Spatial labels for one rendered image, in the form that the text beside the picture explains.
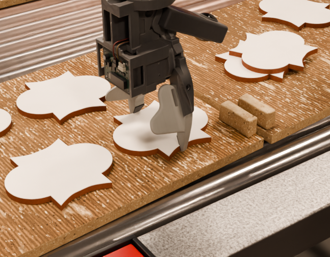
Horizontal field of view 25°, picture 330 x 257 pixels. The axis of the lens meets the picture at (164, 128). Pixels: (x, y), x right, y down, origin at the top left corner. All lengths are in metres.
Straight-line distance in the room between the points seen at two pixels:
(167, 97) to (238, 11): 0.46
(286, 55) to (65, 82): 0.34
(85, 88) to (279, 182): 0.32
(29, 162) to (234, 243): 0.27
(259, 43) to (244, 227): 0.40
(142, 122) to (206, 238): 0.22
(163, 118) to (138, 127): 0.08
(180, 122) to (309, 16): 0.47
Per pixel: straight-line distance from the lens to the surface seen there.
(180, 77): 0.89
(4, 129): 1.00
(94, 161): 0.92
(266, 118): 0.99
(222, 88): 1.09
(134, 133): 0.97
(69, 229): 0.83
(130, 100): 1.01
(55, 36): 1.31
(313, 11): 1.34
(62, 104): 1.04
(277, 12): 1.32
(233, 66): 1.14
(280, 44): 1.19
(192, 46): 1.21
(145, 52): 0.87
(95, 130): 0.99
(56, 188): 0.88
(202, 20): 0.92
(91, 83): 1.09
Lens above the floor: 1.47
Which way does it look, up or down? 33 degrees down
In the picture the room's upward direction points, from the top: straight up
